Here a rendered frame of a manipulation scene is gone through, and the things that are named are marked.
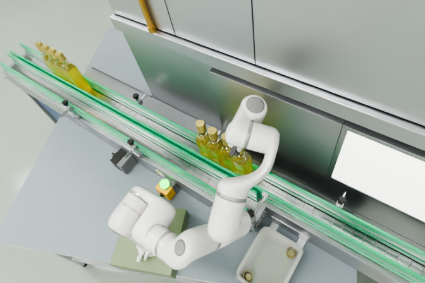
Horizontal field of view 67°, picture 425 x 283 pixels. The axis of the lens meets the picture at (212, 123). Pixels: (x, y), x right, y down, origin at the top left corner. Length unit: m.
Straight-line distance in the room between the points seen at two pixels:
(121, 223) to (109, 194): 0.53
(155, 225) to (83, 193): 0.72
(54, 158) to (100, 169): 0.29
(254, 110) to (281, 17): 0.24
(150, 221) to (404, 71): 0.80
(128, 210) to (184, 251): 0.29
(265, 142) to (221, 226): 0.25
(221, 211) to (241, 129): 0.22
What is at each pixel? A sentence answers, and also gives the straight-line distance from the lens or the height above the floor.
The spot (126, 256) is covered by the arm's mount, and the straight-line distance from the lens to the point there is 1.43.
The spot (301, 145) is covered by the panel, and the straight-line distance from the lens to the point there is 1.16.
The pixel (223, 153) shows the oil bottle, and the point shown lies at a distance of 1.20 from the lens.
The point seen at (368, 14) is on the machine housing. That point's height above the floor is 1.66.
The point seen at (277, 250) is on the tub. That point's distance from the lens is 1.38.
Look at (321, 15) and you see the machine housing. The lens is 0.79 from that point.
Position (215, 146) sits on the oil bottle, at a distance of 1.20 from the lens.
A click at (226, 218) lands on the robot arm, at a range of 0.86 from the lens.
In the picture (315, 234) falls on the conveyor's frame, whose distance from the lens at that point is 1.29.
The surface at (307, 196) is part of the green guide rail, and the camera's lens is 1.27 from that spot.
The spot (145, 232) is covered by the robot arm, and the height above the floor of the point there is 1.16.
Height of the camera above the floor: 2.11
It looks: 54 degrees down
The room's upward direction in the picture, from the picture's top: 15 degrees counter-clockwise
